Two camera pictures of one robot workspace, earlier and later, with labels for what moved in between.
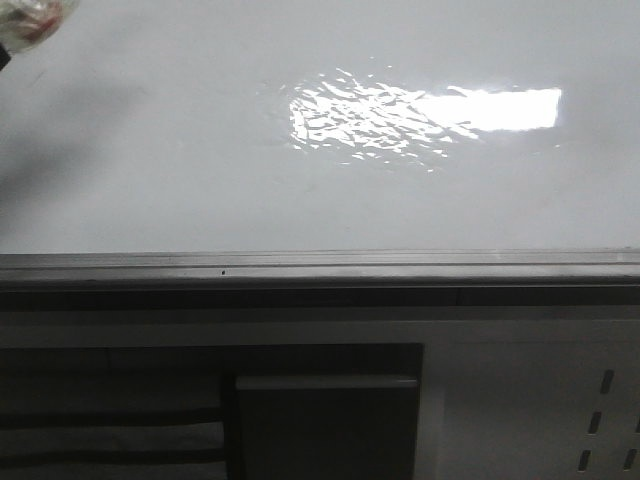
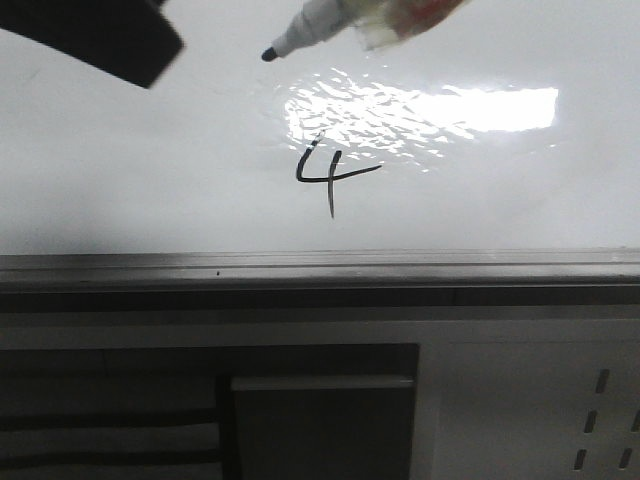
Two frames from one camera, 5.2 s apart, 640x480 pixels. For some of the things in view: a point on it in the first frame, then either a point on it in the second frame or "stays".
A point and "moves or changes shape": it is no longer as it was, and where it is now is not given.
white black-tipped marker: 25,24 moves or changes shape
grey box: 334,427 stays
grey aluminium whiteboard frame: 325,280 stays
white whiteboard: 308,126 stays
